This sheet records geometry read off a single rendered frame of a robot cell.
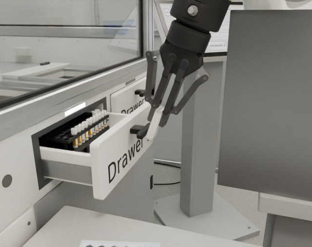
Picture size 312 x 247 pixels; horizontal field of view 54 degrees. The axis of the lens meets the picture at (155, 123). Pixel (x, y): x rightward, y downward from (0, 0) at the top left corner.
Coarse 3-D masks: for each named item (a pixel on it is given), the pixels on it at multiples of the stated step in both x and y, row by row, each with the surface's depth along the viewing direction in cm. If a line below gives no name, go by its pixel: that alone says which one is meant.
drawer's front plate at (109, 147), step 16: (144, 112) 71; (112, 128) 58; (128, 128) 62; (96, 144) 51; (112, 144) 56; (128, 144) 63; (144, 144) 73; (96, 160) 52; (112, 160) 56; (128, 160) 64; (96, 176) 53; (112, 176) 57; (96, 192) 54
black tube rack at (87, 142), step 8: (72, 120) 72; (80, 120) 71; (56, 128) 66; (64, 128) 66; (104, 128) 74; (48, 136) 62; (56, 136) 62; (64, 136) 62; (96, 136) 70; (40, 144) 65; (48, 144) 65; (56, 144) 65; (64, 144) 61; (88, 144) 67
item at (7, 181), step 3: (9, 174) 50; (3, 177) 49; (6, 177) 50; (9, 177) 50; (3, 180) 49; (6, 180) 50; (9, 180) 50; (3, 183) 49; (6, 183) 50; (9, 183) 50; (3, 186) 49; (6, 186) 50
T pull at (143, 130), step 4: (148, 124) 65; (132, 128) 63; (136, 128) 63; (140, 128) 63; (144, 128) 62; (148, 128) 63; (132, 132) 63; (136, 132) 63; (140, 132) 60; (144, 132) 61; (140, 136) 60; (144, 136) 62
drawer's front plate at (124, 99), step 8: (144, 80) 102; (128, 88) 90; (136, 88) 96; (144, 88) 103; (112, 96) 83; (120, 96) 85; (128, 96) 90; (136, 96) 96; (112, 104) 83; (120, 104) 86; (128, 104) 91; (136, 104) 97; (112, 112) 84; (120, 112) 86; (128, 112) 92
